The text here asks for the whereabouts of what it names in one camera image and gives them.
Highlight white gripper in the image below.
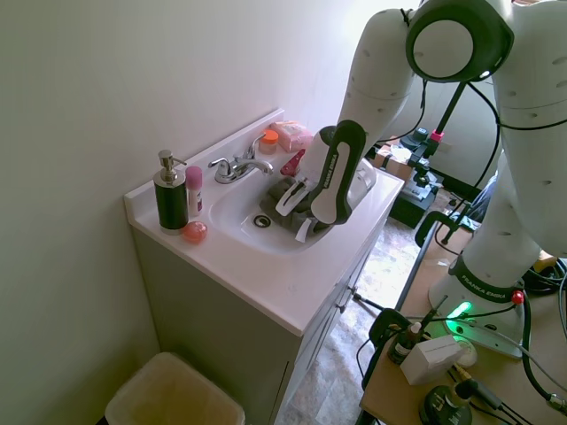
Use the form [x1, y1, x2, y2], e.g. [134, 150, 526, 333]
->
[275, 178, 316, 219]

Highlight dark grey towel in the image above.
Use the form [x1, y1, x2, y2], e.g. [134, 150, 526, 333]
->
[258, 175, 334, 243]

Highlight white vanity top with sink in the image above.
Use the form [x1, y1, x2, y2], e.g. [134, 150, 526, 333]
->
[122, 108, 405, 336]

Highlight chrome faucet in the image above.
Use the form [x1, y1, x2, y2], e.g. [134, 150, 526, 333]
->
[207, 134, 275, 185]

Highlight clear jar with orange lid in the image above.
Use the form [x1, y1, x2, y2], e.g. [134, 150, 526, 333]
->
[258, 129, 280, 156]

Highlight pink wipes pack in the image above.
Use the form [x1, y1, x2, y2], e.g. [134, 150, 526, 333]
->
[268, 120, 315, 152]

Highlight pink deodorant stick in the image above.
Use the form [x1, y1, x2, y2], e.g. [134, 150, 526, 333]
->
[184, 166, 205, 218]

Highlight black chrome soap dispenser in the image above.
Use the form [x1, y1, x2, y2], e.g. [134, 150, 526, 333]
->
[152, 149, 189, 236]

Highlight black case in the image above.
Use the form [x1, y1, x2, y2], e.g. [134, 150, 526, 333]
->
[389, 174, 444, 229]

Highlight grey vanity cabinet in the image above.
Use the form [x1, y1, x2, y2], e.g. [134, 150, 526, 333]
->
[130, 220, 391, 425]

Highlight dark grey device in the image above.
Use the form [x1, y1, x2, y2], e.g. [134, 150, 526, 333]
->
[400, 127, 431, 150]

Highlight black C-clamp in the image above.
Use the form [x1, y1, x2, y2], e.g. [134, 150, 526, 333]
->
[415, 211, 458, 249]
[369, 308, 414, 355]

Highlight dark dropper bottle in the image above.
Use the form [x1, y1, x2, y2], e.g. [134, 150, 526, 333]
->
[388, 321, 423, 365]

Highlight white cardboard box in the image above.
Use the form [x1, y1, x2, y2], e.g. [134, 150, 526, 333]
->
[400, 335, 464, 386]

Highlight wooden table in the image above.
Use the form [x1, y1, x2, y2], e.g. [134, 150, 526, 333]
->
[358, 219, 567, 425]

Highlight beige trash bin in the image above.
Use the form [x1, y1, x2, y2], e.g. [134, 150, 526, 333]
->
[105, 352, 246, 425]

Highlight white round disc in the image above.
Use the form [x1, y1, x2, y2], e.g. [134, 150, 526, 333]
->
[455, 338, 478, 367]

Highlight black round base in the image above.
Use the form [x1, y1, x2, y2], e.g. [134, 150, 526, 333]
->
[418, 383, 478, 425]

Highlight red and black wrist camera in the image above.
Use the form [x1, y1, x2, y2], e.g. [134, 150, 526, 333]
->
[281, 149, 307, 179]

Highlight black camera stand pole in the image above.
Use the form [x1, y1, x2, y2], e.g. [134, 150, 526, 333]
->
[435, 81, 469, 134]

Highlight thick grey cable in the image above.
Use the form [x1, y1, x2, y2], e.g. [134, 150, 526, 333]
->
[518, 291, 567, 411]

